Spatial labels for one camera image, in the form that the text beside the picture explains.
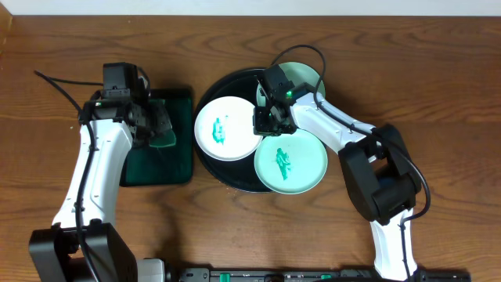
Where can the mint green plate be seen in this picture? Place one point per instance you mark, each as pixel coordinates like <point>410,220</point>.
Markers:
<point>297,73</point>
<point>291,164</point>

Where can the white plate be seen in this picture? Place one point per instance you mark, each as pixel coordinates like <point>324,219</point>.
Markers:
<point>224,129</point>

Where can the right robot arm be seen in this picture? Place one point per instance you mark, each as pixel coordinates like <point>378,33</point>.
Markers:
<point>381,180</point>

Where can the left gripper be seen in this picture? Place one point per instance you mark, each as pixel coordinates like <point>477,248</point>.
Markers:
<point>155,125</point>

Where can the black rectangular tray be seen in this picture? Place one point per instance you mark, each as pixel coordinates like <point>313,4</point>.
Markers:
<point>153,165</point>

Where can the round black tray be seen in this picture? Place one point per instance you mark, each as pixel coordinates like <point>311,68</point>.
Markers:
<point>239,174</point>

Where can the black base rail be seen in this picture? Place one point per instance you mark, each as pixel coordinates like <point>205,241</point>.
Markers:
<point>297,275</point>

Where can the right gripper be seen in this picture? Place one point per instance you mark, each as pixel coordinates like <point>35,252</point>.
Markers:
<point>260,127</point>

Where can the green sponge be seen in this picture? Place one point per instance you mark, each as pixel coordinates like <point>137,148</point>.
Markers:
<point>162,133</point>

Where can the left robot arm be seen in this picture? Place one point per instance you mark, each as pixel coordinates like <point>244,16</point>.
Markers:
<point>82,243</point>

